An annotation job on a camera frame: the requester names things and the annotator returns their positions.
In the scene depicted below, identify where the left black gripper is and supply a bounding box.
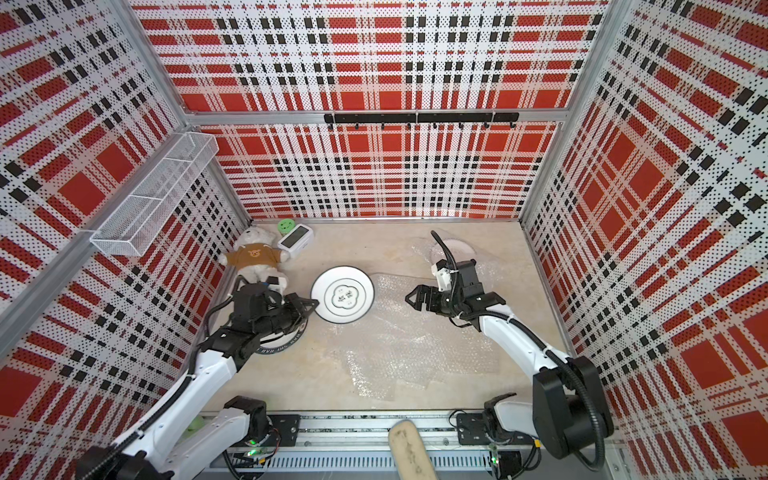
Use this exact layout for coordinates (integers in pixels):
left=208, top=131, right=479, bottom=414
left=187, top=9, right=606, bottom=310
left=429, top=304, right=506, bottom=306
left=253, top=293, right=318, bottom=339

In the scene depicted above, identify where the green rimmed plate front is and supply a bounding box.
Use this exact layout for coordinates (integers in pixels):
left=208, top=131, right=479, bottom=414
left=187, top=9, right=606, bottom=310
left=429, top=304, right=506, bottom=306
left=256, top=320, right=308, bottom=355

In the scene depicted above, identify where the bubble wrap sheet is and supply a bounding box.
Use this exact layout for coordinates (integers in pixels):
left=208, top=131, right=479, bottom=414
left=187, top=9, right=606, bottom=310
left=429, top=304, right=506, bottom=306
left=333, top=273, right=499, bottom=401

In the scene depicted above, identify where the white embossed plate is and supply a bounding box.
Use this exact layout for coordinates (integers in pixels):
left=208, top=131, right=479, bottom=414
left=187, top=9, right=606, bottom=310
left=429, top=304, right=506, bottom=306
left=311, top=266, right=375, bottom=325

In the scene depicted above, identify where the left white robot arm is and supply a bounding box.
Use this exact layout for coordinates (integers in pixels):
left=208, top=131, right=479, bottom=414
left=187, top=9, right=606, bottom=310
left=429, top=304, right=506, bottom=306
left=75, top=277, right=320, bottom=479

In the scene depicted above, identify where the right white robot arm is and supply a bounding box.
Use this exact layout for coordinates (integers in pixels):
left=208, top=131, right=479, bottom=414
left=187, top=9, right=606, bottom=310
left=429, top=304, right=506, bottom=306
left=405, top=260, right=614, bottom=472

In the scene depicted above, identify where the pink plate in wrap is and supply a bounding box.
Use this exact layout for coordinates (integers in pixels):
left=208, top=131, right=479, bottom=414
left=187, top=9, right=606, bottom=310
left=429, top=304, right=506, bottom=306
left=429, top=238, right=476, bottom=264

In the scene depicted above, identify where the beige teddy bear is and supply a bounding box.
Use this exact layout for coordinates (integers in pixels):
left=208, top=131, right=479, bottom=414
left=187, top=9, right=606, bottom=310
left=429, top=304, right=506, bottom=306
left=218, top=226, right=289, bottom=290

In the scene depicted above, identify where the white green small device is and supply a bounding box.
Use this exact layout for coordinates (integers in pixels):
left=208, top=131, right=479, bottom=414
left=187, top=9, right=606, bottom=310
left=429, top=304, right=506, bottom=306
left=278, top=224, right=314, bottom=258

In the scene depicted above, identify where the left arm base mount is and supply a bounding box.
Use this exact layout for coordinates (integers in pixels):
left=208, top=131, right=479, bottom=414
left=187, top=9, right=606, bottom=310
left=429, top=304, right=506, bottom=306
left=222, top=396, right=301, bottom=479

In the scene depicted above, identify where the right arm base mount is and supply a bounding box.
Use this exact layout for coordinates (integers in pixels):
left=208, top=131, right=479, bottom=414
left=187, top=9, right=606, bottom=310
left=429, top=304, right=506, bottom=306
left=448, top=393, right=542, bottom=479

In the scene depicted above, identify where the clear wall shelf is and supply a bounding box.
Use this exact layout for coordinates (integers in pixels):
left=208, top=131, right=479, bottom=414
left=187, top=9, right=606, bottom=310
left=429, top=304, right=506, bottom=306
left=90, top=132, right=218, bottom=257

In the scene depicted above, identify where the wooden brush handle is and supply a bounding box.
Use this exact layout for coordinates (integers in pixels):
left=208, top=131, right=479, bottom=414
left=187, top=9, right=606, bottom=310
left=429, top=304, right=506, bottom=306
left=388, top=420, right=437, bottom=480

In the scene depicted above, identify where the black hook rail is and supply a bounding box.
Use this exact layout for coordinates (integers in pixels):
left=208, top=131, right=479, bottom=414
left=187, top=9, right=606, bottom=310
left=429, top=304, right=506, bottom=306
left=323, top=112, right=520, bottom=128

